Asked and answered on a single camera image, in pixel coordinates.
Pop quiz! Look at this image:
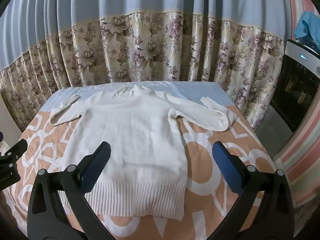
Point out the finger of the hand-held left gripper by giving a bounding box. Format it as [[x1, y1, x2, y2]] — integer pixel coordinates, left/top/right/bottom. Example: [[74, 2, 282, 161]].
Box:
[[3, 139, 28, 159]]

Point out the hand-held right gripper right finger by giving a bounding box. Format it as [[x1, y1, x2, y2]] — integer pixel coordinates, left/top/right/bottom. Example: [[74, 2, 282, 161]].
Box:
[[210, 141, 294, 240]]

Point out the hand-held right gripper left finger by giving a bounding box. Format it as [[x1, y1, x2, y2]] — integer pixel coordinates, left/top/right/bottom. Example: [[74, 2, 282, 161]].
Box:
[[27, 141, 112, 240]]

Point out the white knit sweater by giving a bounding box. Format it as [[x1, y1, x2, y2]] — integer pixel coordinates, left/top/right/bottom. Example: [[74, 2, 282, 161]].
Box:
[[49, 84, 237, 222]]

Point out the orange and white printed blanket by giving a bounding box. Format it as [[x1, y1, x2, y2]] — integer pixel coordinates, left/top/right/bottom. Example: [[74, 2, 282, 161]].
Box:
[[4, 81, 298, 240]]

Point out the floral curtain with blue band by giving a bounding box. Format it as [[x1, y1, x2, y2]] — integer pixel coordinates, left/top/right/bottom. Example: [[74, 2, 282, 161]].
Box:
[[0, 0, 287, 133]]

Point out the blue cloth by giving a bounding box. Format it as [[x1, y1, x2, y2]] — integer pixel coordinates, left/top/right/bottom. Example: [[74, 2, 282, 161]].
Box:
[[293, 11, 320, 48]]

